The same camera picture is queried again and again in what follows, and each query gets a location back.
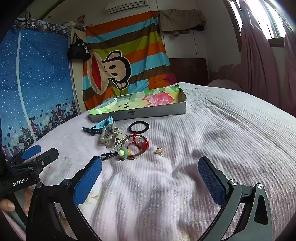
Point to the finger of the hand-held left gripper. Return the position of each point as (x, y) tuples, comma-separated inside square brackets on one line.
[(46, 157), (31, 151)]

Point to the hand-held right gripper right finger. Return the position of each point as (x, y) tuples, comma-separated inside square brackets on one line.
[(211, 183)]

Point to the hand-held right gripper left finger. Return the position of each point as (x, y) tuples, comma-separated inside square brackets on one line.
[(89, 180)]

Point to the beige hair claw clip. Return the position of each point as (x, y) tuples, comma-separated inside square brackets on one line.
[(108, 136)]

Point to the light blue smartwatch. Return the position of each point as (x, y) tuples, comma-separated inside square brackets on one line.
[(101, 125)]

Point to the cardboard box with colourful lining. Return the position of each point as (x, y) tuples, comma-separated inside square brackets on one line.
[(138, 102)]

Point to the person's left hand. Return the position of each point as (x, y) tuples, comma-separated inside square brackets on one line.
[(7, 205)]

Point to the small gold earring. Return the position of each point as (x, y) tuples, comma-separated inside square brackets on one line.
[(159, 151)]

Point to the blue dotted fabric wardrobe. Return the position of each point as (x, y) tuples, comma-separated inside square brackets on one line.
[(41, 81)]

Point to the pink pillow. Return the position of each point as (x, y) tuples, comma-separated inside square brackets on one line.
[(224, 84)]

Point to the black tote bag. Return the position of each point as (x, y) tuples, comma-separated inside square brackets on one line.
[(78, 52)]

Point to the dark wooden headboard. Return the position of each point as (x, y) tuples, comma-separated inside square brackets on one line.
[(188, 70)]

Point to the pink curtain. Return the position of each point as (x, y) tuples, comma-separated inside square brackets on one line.
[(261, 69)]

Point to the striped monkey print blanket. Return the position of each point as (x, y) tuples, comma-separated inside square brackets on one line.
[(143, 46)]

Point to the olive hanging cloth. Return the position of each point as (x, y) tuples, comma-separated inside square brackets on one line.
[(182, 20)]

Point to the white air conditioner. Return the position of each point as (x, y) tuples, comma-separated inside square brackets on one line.
[(126, 5)]

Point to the window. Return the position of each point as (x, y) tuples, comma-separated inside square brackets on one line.
[(275, 20)]

